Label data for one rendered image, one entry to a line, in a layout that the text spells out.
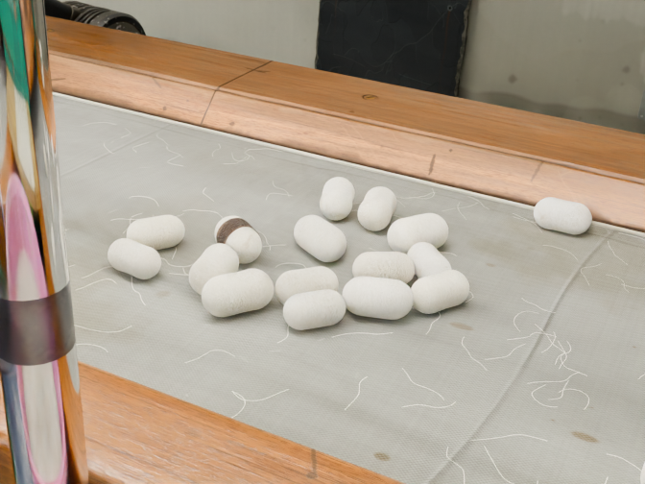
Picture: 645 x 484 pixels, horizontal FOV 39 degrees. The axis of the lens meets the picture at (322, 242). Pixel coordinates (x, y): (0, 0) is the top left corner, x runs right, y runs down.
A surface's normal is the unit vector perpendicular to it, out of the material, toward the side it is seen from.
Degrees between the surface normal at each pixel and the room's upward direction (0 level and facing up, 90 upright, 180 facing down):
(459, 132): 0
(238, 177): 0
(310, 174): 0
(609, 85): 89
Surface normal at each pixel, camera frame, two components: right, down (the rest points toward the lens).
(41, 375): 0.32, 0.46
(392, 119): 0.05, -0.88
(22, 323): 0.01, 0.47
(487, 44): -0.41, 0.40
